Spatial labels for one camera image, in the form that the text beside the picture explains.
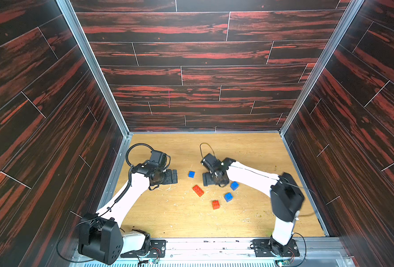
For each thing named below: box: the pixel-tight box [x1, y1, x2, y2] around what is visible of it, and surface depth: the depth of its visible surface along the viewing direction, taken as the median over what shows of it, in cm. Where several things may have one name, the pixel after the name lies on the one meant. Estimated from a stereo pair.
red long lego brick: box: [192, 184, 205, 198], surface depth 93 cm
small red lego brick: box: [212, 200, 221, 210], surface depth 86 cm
